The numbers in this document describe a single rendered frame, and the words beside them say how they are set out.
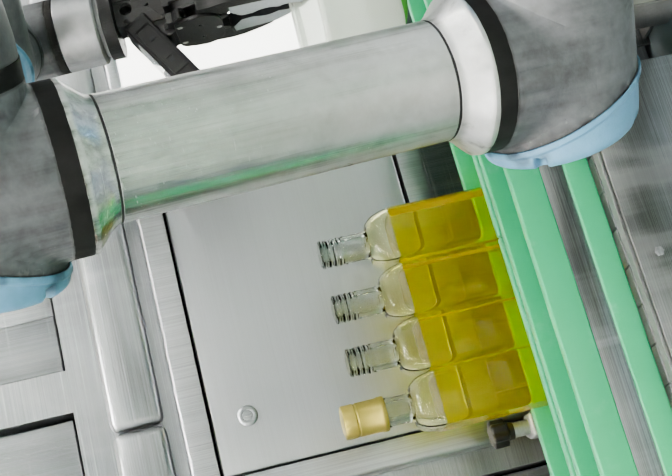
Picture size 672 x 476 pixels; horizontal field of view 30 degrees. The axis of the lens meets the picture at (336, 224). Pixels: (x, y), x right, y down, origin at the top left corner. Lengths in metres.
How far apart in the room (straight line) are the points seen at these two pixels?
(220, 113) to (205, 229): 0.65
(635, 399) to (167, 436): 0.51
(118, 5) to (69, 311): 0.37
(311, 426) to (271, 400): 0.05
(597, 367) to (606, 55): 0.38
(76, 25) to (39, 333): 0.39
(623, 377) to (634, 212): 0.15
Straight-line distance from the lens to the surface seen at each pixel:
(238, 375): 1.39
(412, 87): 0.83
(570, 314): 1.17
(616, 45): 0.88
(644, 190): 1.21
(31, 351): 1.46
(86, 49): 1.25
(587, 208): 1.21
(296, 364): 1.40
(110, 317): 1.42
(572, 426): 1.22
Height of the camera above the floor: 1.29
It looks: 8 degrees down
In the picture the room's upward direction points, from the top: 102 degrees counter-clockwise
